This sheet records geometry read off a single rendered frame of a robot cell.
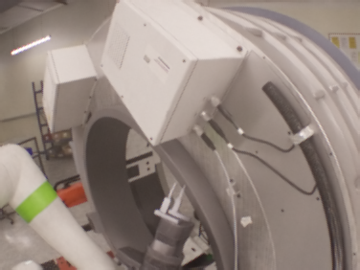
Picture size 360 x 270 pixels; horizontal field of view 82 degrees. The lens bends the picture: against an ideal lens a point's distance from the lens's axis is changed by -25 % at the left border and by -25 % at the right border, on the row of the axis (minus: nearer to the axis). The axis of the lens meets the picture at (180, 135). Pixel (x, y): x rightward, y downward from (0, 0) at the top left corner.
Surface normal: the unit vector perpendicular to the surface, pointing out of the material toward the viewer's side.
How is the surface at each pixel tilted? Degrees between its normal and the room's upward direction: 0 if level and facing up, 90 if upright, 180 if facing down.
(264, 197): 90
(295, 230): 90
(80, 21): 90
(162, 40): 90
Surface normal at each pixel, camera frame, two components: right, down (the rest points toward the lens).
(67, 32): -0.18, 0.25
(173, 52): -0.76, 0.25
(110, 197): 0.62, 0.01
